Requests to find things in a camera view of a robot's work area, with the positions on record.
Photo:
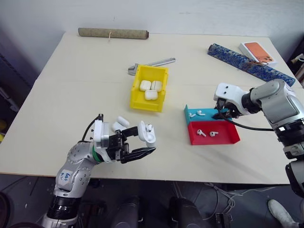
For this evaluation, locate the yellow plastic bin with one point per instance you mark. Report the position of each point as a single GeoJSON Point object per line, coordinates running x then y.
{"type": "Point", "coordinates": [136, 97]}

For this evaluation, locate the white earbud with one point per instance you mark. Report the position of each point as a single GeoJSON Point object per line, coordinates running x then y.
{"type": "Point", "coordinates": [213, 134]}
{"type": "Point", "coordinates": [149, 128]}
{"type": "Point", "coordinates": [201, 133]}
{"type": "Point", "coordinates": [201, 112]}
{"type": "Point", "coordinates": [192, 115]}

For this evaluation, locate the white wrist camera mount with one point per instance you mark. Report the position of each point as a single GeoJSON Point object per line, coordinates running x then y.
{"type": "Point", "coordinates": [228, 91]}
{"type": "Point", "coordinates": [98, 133]}

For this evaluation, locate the white shoe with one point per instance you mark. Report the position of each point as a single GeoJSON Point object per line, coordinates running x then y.
{"type": "Point", "coordinates": [281, 212]}

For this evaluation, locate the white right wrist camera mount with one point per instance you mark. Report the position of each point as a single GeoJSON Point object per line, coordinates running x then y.
{"type": "Point", "coordinates": [228, 91]}

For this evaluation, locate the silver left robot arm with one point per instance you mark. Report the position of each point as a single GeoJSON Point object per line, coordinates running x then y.
{"type": "Point", "coordinates": [73, 164]}

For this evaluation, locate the silver adjustable wrench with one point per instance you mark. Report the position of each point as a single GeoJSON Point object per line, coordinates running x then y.
{"type": "Point", "coordinates": [159, 63]}

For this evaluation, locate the rolled blue patterned mat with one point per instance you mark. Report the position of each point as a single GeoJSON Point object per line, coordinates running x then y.
{"type": "Point", "coordinates": [237, 60]}

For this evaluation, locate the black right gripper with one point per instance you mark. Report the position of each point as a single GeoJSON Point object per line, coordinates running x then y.
{"type": "Point", "coordinates": [231, 110]}

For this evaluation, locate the yellow object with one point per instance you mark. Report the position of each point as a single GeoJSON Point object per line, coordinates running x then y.
{"type": "Point", "coordinates": [2, 130]}

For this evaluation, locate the rolled brown mat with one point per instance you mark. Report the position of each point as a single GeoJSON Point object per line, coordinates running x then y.
{"type": "Point", "coordinates": [118, 33]}

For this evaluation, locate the metal floor bracket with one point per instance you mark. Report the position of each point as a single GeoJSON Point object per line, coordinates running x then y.
{"type": "Point", "coordinates": [223, 218]}

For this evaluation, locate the teal plastic tray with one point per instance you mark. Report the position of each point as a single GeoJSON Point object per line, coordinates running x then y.
{"type": "Point", "coordinates": [210, 116]}

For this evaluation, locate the red plastic tray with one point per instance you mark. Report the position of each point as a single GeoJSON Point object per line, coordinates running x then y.
{"type": "Point", "coordinates": [223, 140]}

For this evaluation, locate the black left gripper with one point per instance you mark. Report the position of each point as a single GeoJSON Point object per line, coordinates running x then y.
{"type": "Point", "coordinates": [116, 147]}

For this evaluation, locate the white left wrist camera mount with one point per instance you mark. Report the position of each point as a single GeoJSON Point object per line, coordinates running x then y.
{"type": "Point", "coordinates": [98, 133]}

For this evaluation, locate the dark shelf clutter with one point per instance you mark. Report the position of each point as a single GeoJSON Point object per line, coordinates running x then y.
{"type": "Point", "coordinates": [298, 69]}

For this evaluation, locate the dark rounded shape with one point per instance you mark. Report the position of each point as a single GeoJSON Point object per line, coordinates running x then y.
{"type": "Point", "coordinates": [185, 213]}
{"type": "Point", "coordinates": [127, 213]}

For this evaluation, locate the white box with orange phone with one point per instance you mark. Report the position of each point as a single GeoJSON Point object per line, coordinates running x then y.
{"type": "Point", "coordinates": [259, 53]}

